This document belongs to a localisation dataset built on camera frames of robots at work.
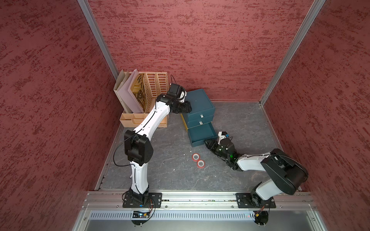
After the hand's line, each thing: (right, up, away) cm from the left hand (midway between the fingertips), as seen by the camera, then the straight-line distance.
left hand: (187, 111), depth 87 cm
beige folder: (-46, +23, +9) cm, 52 cm away
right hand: (+11, -21, +3) cm, 24 cm away
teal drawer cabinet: (+7, -7, +7) cm, 12 cm away
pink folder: (-39, +10, +2) cm, 40 cm away
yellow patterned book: (-36, +17, +13) cm, 42 cm away
